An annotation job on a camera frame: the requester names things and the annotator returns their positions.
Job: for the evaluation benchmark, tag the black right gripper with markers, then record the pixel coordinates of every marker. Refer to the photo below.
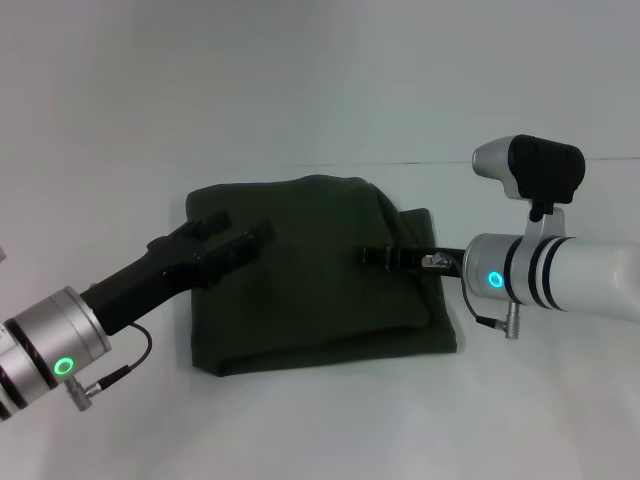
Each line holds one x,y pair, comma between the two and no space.
435,262

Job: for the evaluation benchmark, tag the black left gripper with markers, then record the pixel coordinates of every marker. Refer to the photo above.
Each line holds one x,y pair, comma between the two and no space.
150,280

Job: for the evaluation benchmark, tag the dark green shirt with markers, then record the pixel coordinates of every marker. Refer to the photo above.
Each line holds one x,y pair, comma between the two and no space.
320,300

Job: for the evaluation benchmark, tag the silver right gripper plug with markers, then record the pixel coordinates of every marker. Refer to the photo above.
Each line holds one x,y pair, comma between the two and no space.
437,262

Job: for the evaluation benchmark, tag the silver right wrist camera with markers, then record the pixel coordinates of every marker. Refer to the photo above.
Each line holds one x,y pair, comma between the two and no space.
535,175

